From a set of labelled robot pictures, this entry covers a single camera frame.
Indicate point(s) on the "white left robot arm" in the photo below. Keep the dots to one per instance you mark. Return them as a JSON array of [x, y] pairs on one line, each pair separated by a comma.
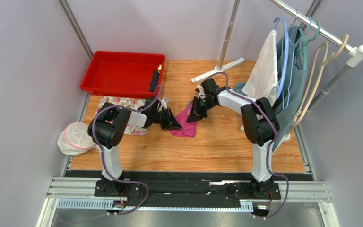
[[107, 130]]

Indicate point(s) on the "metal clothes rack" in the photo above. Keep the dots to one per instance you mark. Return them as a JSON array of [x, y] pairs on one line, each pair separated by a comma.
[[355, 53]]

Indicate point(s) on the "white mesh laundry bag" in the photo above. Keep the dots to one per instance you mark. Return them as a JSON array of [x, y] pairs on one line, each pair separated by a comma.
[[74, 139]]

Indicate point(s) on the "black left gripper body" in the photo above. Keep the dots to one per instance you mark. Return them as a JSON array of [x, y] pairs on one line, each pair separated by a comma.
[[161, 117]]

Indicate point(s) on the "red plastic tray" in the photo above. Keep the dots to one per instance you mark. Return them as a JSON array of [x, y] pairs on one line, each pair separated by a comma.
[[121, 74]]

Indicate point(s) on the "teal garment on hanger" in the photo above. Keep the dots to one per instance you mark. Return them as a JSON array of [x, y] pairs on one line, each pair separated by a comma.
[[284, 118]]

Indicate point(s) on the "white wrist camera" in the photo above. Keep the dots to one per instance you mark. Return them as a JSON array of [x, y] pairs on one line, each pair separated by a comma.
[[200, 93], [163, 104]]

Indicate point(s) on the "black table edge rail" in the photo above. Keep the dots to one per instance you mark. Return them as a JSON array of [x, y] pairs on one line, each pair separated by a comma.
[[173, 193]]

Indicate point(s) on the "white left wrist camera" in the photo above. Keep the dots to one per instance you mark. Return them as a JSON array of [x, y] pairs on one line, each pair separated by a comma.
[[163, 104]]

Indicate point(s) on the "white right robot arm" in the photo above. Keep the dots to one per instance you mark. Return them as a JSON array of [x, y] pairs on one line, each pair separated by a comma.
[[260, 126]]

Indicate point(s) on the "blue clothes hanger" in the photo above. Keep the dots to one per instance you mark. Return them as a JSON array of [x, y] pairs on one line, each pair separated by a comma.
[[291, 75]]

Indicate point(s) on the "magenta paper napkin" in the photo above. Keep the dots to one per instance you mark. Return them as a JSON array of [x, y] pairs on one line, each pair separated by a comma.
[[188, 129]]

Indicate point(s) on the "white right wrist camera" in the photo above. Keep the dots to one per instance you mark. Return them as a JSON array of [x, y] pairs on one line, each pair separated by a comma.
[[200, 93]]

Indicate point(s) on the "black object in tray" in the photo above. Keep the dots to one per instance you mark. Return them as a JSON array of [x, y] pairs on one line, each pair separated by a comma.
[[155, 78]]

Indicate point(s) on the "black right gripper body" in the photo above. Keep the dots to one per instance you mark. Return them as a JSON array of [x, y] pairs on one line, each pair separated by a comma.
[[200, 106]]

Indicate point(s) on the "floral cloth mat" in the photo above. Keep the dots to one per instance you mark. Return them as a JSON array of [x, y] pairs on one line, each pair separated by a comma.
[[133, 103]]

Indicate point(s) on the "white towel on hanger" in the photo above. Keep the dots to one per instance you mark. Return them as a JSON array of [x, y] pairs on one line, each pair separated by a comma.
[[263, 79]]

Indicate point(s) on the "green clothes hanger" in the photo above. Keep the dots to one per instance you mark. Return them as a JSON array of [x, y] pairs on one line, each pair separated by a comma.
[[304, 43]]

